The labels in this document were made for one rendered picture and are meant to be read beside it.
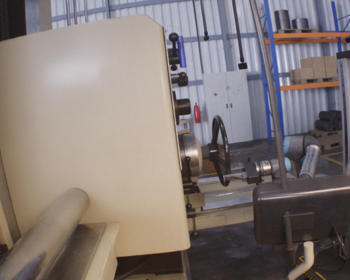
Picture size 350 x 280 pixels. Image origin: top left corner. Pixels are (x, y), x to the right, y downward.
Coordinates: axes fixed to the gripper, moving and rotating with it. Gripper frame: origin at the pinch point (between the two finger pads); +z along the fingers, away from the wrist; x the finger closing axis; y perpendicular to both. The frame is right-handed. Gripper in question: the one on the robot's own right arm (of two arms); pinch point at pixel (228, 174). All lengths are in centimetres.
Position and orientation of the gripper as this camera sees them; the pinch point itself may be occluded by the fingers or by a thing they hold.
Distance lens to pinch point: 145.2
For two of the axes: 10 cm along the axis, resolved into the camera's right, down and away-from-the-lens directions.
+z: -9.9, 1.3, -0.5
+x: 1.2, 5.9, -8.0
